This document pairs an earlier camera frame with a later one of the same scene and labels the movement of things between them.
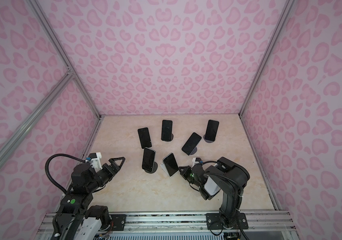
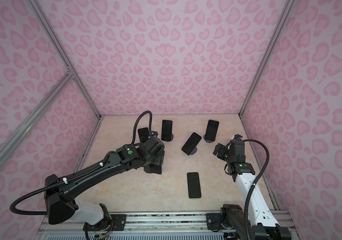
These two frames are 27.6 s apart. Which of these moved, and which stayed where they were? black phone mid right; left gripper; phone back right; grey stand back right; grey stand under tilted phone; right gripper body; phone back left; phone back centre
Moved: left gripper; right gripper body
Stayed: phone back centre; black phone mid right; phone back right; phone back left; grey stand under tilted phone; grey stand back right
